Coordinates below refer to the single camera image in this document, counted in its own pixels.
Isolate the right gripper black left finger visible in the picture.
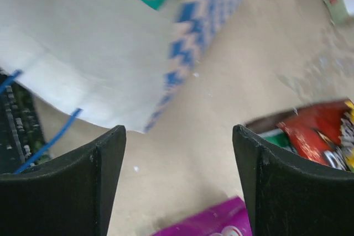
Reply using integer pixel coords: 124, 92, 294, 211
1, 125, 126, 235

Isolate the small green white box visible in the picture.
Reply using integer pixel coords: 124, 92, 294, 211
323, 0, 353, 25

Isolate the red doritos bag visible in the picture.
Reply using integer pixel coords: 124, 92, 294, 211
277, 99, 353, 172

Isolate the brown kettle chips bag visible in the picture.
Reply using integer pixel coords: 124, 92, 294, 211
244, 108, 298, 134

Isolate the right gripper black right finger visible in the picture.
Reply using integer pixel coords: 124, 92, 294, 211
232, 125, 353, 236

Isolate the blue checkered paper bag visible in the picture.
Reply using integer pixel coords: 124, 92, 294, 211
0, 0, 254, 175

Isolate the purple snack bag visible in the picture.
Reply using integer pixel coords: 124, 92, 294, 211
153, 196, 252, 236

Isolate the green snack bag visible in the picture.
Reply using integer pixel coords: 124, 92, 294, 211
259, 131, 298, 154

